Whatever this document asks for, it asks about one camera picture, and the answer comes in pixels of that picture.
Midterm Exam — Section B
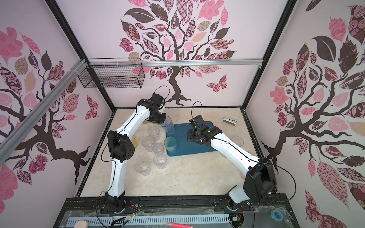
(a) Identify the tall frosted blue cup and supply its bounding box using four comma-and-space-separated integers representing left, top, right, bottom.
160, 116, 175, 134

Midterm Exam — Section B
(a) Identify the teal dotted plastic cup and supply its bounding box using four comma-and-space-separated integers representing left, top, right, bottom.
164, 136, 177, 153

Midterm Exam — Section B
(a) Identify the clear faceted glass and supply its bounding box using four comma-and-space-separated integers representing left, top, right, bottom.
142, 136, 155, 152
148, 126, 161, 142
153, 153, 167, 170

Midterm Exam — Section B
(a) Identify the yellow transparent cup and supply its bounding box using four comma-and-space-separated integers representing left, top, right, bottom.
132, 136, 138, 148

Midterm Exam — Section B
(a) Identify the clear glass near right arm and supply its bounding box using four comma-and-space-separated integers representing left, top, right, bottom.
230, 135, 244, 147

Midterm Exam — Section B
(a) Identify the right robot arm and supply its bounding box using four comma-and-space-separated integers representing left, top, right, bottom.
187, 115, 276, 205

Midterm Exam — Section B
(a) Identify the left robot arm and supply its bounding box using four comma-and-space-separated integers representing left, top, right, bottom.
104, 93, 166, 213

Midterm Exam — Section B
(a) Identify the teal plastic tray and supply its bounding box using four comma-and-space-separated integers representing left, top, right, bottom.
165, 121, 219, 157

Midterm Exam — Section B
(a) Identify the small white black device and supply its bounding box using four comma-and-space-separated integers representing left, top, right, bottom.
223, 117, 237, 126

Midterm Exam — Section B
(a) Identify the clear dotted glass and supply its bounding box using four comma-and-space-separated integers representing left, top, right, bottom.
152, 142, 164, 154

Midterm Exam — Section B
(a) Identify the clear ribbed short glass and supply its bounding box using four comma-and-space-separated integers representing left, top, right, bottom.
135, 159, 151, 176

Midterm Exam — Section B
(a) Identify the pink pen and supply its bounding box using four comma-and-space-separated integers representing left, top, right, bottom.
166, 223, 192, 228

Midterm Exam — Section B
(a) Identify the blue tape roll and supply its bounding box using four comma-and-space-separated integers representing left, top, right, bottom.
271, 210, 283, 222

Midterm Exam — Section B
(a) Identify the beige round sponge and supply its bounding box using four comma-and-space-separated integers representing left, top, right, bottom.
74, 220, 89, 228

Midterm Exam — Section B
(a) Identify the aluminium rail back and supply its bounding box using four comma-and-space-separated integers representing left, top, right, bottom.
88, 59, 263, 67

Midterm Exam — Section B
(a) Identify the aluminium rail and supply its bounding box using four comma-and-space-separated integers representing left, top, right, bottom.
1, 60, 87, 164
88, 59, 263, 67

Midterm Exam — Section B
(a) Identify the black wire basket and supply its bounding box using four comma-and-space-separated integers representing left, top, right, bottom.
78, 57, 145, 89

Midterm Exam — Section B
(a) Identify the white slotted cable duct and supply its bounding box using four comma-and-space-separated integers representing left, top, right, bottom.
61, 214, 231, 228

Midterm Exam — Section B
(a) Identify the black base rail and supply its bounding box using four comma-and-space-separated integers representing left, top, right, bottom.
59, 193, 293, 216

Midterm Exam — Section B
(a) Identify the aluminium rail left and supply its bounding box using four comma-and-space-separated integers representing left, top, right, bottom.
1, 60, 87, 164

